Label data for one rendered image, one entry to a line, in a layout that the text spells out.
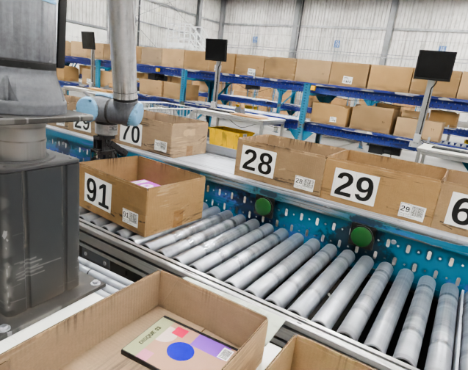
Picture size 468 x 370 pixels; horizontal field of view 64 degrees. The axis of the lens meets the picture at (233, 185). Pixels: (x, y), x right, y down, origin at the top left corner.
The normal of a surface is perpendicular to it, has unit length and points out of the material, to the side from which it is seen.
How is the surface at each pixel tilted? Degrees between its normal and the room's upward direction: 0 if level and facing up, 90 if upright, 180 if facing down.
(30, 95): 70
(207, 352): 0
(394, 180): 90
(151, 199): 90
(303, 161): 90
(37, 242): 90
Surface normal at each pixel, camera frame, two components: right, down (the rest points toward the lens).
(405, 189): -0.53, 0.18
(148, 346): 0.11, -0.96
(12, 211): 0.86, 0.23
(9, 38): 0.40, 0.29
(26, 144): 0.71, 0.27
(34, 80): 0.78, -0.08
